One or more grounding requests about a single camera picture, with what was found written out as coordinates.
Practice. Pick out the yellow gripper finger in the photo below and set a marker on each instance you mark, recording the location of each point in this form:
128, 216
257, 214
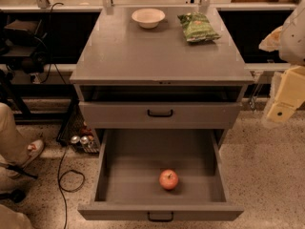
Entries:
272, 41
287, 94

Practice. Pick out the closed top drawer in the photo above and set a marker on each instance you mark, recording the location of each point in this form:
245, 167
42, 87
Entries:
133, 115

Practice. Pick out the green chip bag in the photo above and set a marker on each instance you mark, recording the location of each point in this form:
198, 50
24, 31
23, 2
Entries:
196, 27

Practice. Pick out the black drawer handle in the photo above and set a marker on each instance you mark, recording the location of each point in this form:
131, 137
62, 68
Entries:
160, 217
161, 114

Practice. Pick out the black top drawer handle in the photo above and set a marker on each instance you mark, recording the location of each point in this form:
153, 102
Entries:
161, 114

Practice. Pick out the person's leg beige trousers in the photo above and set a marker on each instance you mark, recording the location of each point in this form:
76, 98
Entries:
13, 147

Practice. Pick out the white bowl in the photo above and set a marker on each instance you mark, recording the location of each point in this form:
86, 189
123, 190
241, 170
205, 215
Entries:
148, 18

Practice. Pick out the black equipment on shelf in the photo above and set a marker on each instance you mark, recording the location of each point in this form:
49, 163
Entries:
22, 44

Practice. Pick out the black middle drawer handle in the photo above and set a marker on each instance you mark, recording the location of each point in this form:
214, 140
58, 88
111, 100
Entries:
160, 217

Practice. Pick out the red apple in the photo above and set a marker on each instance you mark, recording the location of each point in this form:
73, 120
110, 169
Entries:
168, 179

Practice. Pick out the wire basket with cans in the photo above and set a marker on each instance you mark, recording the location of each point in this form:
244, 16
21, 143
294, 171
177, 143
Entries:
77, 134

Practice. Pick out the white sneaker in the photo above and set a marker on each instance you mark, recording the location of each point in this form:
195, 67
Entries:
33, 151

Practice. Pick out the open middle drawer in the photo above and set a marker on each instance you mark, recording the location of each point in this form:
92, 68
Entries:
130, 163

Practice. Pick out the grey drawer cabinet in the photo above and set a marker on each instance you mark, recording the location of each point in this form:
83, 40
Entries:
123, 62

